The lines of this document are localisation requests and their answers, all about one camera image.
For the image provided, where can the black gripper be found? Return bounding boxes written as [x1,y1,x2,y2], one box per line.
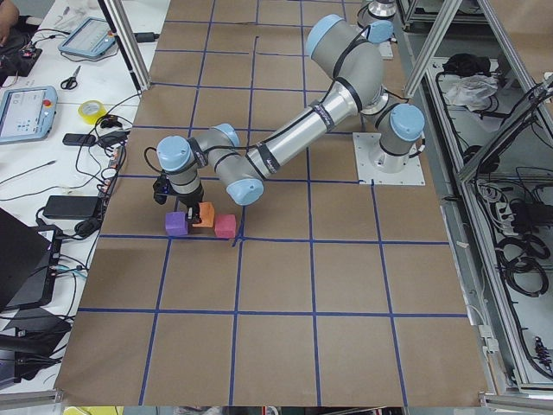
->
[153,174,204,224]

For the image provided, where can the orange foam cube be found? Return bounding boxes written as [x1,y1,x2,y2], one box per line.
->
[192,201,215,228]

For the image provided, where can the purple foam cube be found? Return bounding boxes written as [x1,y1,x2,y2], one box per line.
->
[165,211,188,237]

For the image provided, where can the red foam cube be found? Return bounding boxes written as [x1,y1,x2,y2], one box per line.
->
[214,214,237,239]

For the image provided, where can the black power adapter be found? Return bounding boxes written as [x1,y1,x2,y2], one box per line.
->
[43,195,100,220]

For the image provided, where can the black mobile phone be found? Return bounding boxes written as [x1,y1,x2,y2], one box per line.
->
[62,133,97,147]

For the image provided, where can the yellow tape roll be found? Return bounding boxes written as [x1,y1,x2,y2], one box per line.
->
[78,99,107,125]

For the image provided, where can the black laptop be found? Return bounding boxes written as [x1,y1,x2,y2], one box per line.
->
[1,210,61,311]

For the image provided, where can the near teach pendant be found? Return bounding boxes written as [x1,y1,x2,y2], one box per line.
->
[1,86,58,144]

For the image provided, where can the teach pendant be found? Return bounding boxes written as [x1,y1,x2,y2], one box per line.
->
[1,86,58,144]
[58,17,116,60]

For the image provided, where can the far teach pendant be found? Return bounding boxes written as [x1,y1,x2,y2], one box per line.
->
[58,17,116,60]

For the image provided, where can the white crumpled cloth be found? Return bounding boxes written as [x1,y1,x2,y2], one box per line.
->
[444,74,499,111]

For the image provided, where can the black handled scissors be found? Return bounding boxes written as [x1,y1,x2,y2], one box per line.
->
[60,66,81,91]

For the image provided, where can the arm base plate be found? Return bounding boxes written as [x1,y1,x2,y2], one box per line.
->
[353,132,425,186]
[378,41,394,61]

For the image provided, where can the aluminium frame post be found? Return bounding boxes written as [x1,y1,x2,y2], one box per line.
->
[98,0,151,93]

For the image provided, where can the black coiled cables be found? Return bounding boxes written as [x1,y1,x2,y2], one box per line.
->
[494,235,552,299]

